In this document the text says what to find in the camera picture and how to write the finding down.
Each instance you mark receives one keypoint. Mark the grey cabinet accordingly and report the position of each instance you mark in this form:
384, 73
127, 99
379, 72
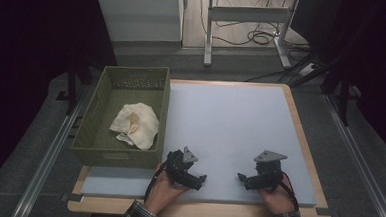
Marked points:
139, 17

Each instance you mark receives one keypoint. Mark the white metal desk frame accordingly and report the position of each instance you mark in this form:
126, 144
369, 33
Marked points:
249, 14

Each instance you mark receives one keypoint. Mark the black metal stand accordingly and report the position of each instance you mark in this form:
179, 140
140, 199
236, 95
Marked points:
344, 103
71, 92

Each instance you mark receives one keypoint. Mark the aluminium floor rail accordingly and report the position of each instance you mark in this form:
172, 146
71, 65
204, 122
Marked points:
50, 154
361, 160

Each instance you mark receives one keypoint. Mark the white power strip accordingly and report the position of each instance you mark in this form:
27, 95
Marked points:
306, 69

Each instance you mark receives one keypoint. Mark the pale blue table mat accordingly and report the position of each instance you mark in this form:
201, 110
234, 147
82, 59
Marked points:
233, 124

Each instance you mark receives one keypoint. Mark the person's left hand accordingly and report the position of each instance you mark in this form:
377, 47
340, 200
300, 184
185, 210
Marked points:
163, 193

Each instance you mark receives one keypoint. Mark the green plastic basket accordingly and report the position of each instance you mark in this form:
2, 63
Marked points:
128, 156

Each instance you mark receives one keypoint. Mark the person's right hand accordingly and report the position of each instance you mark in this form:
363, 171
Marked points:
281, 200

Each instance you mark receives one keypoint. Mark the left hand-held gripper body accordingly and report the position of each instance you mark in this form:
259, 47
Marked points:
178, 166

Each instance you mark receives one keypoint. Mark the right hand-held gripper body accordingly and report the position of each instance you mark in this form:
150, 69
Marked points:
270, 174

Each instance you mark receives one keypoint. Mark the cream egg-print cloth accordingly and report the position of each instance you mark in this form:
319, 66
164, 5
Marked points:
140, 125

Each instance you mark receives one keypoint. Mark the black tape piece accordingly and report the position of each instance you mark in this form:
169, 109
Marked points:
324, 211

